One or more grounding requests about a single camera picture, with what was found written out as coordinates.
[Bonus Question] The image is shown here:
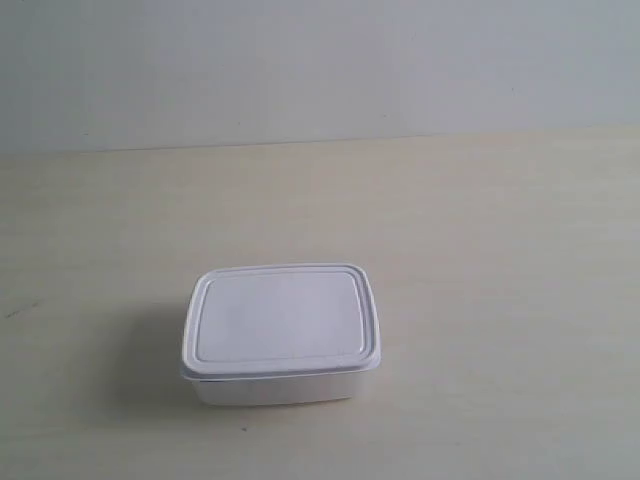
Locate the white lidded plastic container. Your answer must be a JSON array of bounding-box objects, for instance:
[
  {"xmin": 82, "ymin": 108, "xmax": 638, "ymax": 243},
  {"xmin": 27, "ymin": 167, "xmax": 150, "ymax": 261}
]
[{"xmin": 180, "ymin": 263, "xmax": 381, "ymax": 406}]

